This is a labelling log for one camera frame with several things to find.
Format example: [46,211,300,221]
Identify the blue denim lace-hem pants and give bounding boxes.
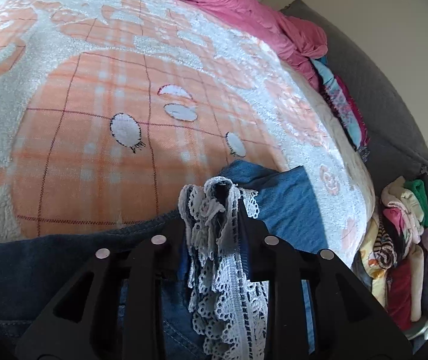
[0,161,327,359]

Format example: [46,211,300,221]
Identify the basket of folded clothes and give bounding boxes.
[351,174,428,342]

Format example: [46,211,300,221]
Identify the grey headboard cushion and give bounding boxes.
[281,0,428,194]

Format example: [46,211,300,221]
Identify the colourful patterned pillow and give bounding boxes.
[311,58,369,163]

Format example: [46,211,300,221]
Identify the white orange floral blanket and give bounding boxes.
[0,0,374,263]

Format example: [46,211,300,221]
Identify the pink duvet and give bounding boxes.
[181,0,328,90]

